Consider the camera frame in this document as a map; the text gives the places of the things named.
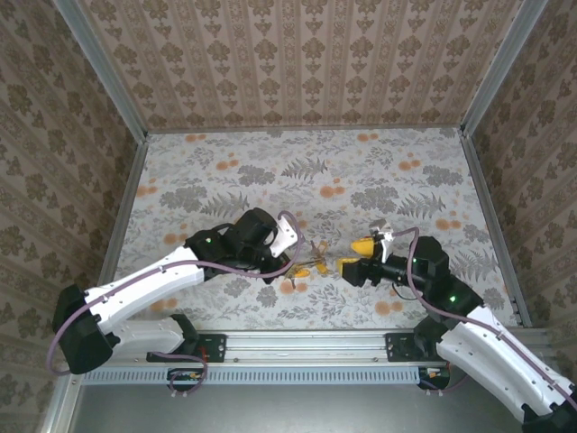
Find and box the grey metal shelf plate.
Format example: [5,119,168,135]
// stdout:
[74,382,554,433]

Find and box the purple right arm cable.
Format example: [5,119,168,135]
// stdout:
[389,227,577,398]

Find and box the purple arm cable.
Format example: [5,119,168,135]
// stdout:
[47,210,304,398]
[389,227,577,398]

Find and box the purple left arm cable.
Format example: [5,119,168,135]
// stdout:
[47,210,304,398]

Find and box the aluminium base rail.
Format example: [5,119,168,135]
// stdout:
[224,331,388,364]

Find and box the aluminium table side rail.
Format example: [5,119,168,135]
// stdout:
[96,134,150,285]
[459,128,533,328]

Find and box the grey slotted cable duct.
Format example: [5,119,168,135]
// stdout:
[83,364,423,386]

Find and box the black connector with wires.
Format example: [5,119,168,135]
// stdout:
[417,365,452,392]
[167,367,204,392]

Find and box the aluminium frame post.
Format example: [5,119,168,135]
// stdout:
[38,376,85,433]
[52,0,150,143]
[460,0,552,136]

